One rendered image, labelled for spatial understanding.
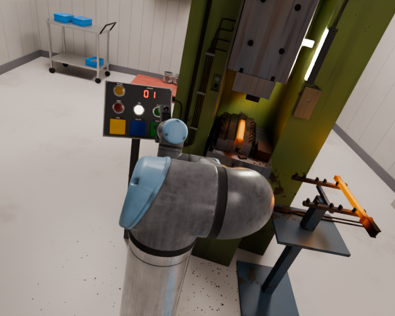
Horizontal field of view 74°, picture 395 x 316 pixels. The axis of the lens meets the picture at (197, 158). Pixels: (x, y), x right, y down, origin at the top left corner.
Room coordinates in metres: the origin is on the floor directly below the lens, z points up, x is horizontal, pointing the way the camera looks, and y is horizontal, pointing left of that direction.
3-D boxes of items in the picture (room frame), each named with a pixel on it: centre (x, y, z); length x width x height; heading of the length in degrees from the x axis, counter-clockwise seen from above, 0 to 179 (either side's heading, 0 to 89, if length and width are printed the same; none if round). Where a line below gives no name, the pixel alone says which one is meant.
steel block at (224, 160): (1.56, -0.26, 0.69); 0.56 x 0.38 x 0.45; 175
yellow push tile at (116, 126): (1.15, 0.43, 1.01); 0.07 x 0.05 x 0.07; 110
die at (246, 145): (1.55, -0.20, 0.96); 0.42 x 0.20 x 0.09; 175
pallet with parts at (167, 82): (4.46, 0.86, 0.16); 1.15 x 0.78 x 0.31; 98
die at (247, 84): (1.55, -0.20, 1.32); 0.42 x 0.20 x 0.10; 175
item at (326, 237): (1.14, -0.70, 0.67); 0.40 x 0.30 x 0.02; 94
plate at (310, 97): (1.45, -0.51, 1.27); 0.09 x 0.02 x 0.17; 85
